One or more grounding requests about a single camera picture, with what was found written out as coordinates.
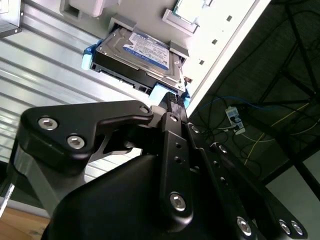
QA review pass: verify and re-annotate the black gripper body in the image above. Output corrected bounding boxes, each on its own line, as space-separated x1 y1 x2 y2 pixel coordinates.
41 153 253 240

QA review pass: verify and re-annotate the hard disk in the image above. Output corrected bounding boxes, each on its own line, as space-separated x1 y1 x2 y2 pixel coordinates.
81 26 193 108

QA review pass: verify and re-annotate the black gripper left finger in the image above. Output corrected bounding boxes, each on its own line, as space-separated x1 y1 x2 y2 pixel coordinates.
6 91 195 232

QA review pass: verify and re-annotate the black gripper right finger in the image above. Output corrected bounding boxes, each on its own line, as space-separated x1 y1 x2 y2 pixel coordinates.
174 95 311 240

